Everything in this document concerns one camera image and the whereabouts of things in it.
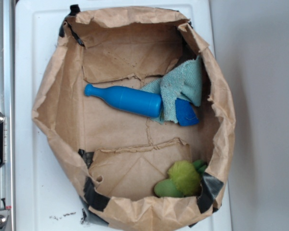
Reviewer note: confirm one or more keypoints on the blue plastic bottle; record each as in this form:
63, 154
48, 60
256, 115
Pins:
128, 99

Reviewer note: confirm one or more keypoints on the brown paper bag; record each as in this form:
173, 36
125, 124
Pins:
115, 158

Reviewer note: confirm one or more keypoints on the dark blue felt piece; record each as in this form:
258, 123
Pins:
185, 113

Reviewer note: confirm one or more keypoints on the light blue cloth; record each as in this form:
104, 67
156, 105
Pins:
184, 82

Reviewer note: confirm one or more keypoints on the green fuzzy plush toy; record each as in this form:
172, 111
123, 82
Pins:
184, 180

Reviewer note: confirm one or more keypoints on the white plastic tray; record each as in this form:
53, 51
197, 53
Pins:
45, 198

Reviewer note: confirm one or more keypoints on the aluminium frame rail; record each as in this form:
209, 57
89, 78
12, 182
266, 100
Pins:
7, 182

